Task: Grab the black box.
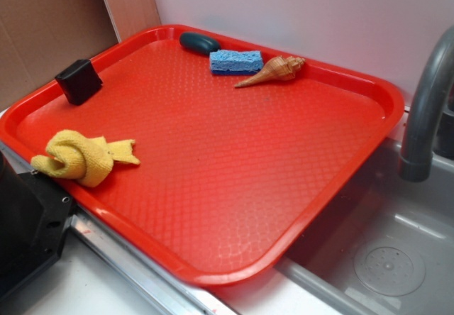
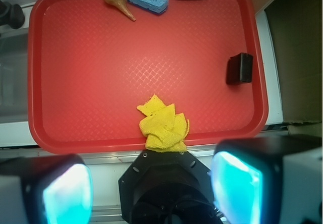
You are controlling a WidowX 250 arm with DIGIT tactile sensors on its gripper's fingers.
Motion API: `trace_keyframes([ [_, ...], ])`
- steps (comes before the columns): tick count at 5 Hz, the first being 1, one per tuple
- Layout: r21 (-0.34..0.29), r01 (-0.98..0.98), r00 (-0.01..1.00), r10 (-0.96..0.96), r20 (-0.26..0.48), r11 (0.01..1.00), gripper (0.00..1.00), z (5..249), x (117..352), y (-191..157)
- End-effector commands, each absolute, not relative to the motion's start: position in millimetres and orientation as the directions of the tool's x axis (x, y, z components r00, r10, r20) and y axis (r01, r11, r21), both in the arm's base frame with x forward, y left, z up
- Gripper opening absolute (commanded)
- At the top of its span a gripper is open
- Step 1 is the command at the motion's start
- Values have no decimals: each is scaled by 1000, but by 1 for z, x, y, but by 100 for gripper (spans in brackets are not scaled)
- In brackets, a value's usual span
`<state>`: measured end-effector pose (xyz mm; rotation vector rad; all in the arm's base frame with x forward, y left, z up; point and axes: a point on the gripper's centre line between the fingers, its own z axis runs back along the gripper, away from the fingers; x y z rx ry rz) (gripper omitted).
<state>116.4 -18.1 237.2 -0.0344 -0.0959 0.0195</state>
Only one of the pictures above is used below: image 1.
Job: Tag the grey faucet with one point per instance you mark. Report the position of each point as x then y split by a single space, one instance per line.
429 127

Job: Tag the black box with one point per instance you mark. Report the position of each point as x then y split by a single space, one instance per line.
79 82

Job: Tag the brown cardboard panel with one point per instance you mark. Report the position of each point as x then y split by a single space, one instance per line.
40 38

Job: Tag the grey sink basin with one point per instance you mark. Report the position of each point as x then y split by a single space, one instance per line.
382 245

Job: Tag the dark green soap bar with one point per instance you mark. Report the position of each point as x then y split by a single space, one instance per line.
199 43

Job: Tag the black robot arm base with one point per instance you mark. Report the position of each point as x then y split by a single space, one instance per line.
35 215

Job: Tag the blue sponge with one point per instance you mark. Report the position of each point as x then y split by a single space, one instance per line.
231 62

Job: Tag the light wooden board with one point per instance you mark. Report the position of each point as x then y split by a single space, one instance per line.
129 17

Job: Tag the yellow cloth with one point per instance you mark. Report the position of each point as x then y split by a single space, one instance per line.
88 161

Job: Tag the brown spiral seashell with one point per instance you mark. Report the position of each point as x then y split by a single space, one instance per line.
276 69

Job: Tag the red plastic tray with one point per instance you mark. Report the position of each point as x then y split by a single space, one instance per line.
228 177

